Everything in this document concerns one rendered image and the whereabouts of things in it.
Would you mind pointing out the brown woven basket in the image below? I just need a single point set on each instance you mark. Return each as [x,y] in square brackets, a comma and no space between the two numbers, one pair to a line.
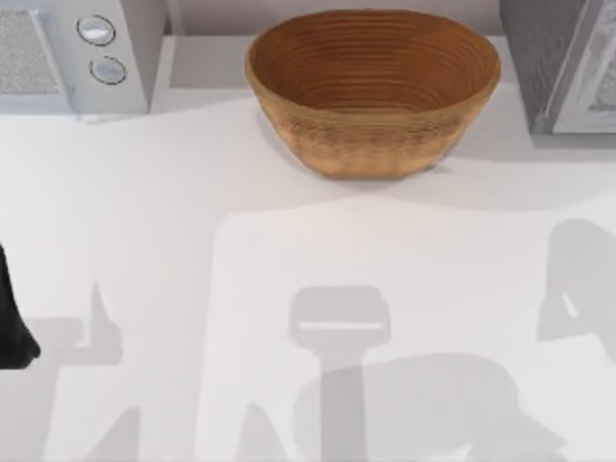
[373,110]

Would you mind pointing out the grey cabinet door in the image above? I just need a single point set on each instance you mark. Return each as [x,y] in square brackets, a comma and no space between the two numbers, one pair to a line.
[584,72]

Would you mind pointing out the pale microwave oven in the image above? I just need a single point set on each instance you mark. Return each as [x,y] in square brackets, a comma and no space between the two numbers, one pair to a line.
[135,53]

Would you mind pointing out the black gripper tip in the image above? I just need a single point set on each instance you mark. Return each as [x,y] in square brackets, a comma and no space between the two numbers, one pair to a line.
[12,332]

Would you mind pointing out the round microwave knob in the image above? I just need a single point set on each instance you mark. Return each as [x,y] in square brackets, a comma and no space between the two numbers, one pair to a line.
[95,31]
[108,70]

